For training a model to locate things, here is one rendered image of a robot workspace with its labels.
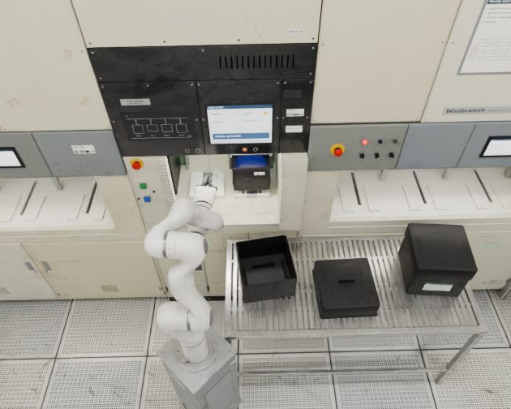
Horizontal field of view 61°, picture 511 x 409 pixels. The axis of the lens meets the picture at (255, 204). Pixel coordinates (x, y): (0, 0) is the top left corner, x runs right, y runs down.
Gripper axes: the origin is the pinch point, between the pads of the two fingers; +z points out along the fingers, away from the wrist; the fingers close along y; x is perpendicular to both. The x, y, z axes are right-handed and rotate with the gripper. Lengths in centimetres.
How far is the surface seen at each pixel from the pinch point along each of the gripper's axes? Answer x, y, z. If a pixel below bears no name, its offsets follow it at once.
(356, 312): -33, 81, -47
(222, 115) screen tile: 38.1, 7.1, 7.5
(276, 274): -42, 40, -27
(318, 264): -32, 61, -24
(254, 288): -28, 29, -43
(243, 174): -19.3, 15.4, 20.9
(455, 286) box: -26, 129, -29
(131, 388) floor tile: -118, -41, -81
